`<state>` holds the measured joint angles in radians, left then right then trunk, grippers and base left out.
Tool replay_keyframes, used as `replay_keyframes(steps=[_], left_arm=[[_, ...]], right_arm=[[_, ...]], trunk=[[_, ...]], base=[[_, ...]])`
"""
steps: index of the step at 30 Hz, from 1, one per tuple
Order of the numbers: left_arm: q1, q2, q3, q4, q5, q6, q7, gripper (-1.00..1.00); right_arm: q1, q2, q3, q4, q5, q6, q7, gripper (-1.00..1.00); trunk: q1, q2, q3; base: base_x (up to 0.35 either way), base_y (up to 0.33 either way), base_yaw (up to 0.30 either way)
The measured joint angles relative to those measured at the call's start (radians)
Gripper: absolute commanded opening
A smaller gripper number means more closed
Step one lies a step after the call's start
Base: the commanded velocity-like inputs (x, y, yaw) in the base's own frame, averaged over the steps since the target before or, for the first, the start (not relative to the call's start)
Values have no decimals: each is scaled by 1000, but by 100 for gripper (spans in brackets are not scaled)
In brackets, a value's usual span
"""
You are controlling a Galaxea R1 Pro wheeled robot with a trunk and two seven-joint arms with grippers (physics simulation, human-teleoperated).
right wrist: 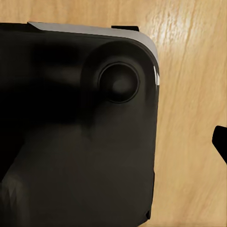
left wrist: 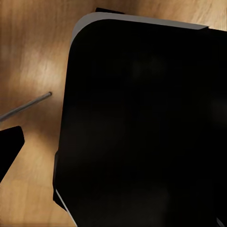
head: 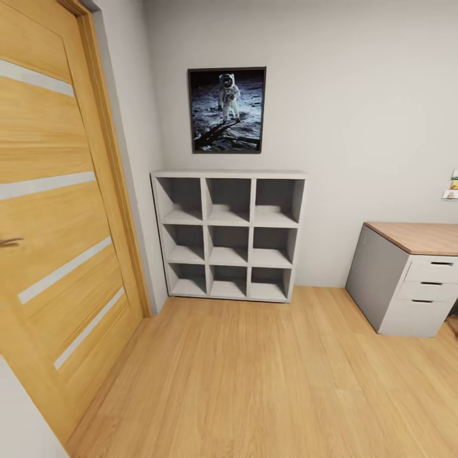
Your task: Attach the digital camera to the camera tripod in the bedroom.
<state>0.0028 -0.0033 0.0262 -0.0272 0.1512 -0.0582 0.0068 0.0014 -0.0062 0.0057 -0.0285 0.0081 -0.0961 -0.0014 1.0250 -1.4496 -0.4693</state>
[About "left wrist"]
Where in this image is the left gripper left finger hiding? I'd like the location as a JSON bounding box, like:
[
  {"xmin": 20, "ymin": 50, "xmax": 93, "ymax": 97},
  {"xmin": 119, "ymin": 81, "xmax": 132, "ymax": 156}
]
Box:
[{"xmin": 0, "ymin": 126, "xmax": 25, "ymax": 183}]

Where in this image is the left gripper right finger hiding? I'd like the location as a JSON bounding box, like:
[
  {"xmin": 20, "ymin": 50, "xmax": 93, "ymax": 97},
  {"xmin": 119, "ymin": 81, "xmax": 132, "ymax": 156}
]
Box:
[{"xmin": 212, "ymin": 126, "xmax": 227, "ymax": 164}]

